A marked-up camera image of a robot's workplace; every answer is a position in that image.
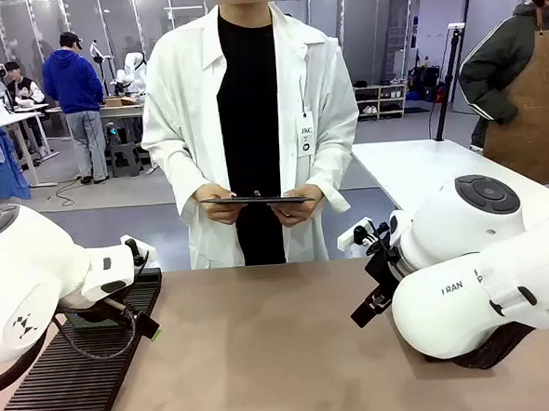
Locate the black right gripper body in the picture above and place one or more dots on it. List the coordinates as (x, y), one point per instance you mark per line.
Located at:
(388, 268)

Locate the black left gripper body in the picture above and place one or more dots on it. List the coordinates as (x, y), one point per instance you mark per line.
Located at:
(97, 314)

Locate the black clipboard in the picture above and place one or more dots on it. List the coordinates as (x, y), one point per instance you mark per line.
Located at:
(255, 200)

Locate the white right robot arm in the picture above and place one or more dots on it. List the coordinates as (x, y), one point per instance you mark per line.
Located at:
(473, 249)

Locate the person's left forearm white sleeve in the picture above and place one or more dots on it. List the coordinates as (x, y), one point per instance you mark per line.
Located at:
(337, 164)

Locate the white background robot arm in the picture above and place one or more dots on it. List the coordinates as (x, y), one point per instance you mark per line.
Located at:
(133, 72)

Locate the person's right forearm white sleeve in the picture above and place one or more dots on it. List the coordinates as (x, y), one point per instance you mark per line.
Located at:
(174, 169)

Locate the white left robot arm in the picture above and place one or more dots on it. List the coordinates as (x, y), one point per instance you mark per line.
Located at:
(22, 277)

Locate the black slotted PCB rack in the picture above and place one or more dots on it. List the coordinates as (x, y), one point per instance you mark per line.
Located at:
(76, 385)

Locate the person's left hand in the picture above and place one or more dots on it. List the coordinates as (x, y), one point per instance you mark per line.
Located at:
(298, 212)

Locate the person's right hand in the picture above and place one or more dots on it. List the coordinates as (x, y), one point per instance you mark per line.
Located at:
(221, 213)

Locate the white side table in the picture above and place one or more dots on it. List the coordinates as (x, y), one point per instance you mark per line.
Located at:
(421, 168)

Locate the white name badge tag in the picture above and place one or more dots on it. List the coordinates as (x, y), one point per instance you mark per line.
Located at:
(305, 136)

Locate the grey plastic step stool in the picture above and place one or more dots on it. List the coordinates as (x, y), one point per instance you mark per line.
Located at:
(125, 159)

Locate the wooden low shelf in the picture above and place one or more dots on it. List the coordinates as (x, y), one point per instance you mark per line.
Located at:
(380, 100)

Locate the black equipment bags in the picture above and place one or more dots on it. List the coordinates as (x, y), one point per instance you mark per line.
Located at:
(425, 83)

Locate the black pole stand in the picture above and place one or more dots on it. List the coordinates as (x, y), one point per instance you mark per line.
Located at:
(449, 83)

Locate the person in white lab coat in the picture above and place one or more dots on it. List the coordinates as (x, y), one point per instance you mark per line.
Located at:
(251, 123)

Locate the grey workbench desk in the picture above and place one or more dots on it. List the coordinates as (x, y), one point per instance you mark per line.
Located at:
(120, 113)

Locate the white desk with thin legs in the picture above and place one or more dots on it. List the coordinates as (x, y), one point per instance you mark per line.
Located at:
(22, 116)

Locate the brown cardboard box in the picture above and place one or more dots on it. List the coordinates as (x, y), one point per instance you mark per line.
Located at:
(120, 101)

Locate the person in brown apron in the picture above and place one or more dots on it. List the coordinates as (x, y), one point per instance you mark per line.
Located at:
(524, 92)

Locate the man in blue hoodie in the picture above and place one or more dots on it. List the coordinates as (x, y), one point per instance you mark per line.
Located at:
(74, 87)

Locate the seated person in varsity jacket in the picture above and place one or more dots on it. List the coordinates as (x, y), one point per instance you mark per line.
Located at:
(22, 88)

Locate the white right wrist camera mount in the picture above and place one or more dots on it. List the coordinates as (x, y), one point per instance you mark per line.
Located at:
(351, 238)

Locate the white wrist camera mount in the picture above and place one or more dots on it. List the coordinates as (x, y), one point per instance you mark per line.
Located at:
(144, 253)
(351, 238)

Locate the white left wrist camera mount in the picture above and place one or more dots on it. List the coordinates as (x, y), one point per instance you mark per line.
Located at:
(144, 253)

